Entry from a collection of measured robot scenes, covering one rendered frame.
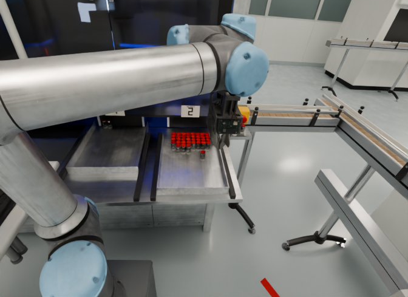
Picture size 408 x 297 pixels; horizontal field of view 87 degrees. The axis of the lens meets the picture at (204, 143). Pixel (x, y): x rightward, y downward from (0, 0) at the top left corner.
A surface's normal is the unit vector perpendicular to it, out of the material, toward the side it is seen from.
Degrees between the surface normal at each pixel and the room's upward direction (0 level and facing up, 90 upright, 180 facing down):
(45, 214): 90
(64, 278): 8
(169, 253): 0
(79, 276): 8
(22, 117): 98
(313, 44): 90
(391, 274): 90
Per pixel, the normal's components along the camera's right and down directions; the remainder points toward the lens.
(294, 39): 0.10, 0.60
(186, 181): 0.08, -0.80
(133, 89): 0.49, 0.47
